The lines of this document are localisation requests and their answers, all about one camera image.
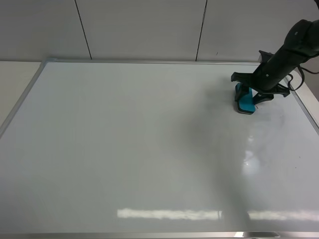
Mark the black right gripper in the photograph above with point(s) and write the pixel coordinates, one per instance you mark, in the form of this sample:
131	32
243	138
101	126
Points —
272	69

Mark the blue whiteboard eraser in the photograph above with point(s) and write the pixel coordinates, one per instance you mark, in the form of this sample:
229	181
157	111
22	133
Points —
244	99

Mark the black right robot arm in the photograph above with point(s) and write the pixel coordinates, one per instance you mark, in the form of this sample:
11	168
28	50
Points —
301	44

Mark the white whiteboard with aluminium frame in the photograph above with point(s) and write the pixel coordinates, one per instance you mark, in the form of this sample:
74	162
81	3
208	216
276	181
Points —
155	150

